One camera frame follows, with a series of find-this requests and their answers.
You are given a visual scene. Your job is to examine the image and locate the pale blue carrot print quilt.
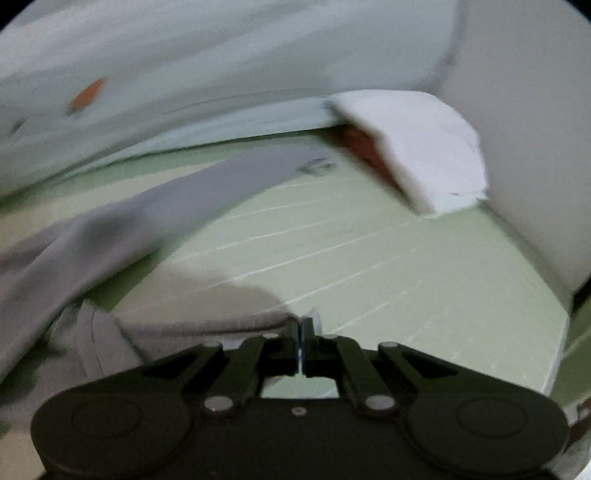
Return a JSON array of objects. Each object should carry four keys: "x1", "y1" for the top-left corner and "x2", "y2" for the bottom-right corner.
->
[{"x1": 0, "y1": 0, "x2": 467, "y2": 199}]

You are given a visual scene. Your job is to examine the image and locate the red cloth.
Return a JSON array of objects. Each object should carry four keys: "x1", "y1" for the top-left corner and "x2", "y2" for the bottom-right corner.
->
[{"x1": 339, "y1": 127, "x2": 403, "y2": 191}]

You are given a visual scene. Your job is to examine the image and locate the white pillow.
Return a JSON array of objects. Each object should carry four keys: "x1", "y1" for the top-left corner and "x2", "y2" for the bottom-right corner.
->
[{"x1": 327, "y1": 89, "x2": 491, "y2": 216}]

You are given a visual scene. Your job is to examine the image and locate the green grid bed sheet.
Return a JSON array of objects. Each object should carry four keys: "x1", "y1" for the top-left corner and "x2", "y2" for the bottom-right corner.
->
[{"x1": 0, "y1": 129, "x2": 591, "y2": 416}]

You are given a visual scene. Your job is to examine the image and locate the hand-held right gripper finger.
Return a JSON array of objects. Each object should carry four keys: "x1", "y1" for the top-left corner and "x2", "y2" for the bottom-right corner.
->
[
  {"x1": 139, "y1": 316, "x2": 301, "y2": 418},
  {"x1": 300, "y1": 316, "x2": 459, "y2": 418}
]

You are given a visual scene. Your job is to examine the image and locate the grey garment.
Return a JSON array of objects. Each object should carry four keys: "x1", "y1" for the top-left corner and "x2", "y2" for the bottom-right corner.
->
[{"x1": 0, "y1": 147, "x2": 338, "y2": 444}]

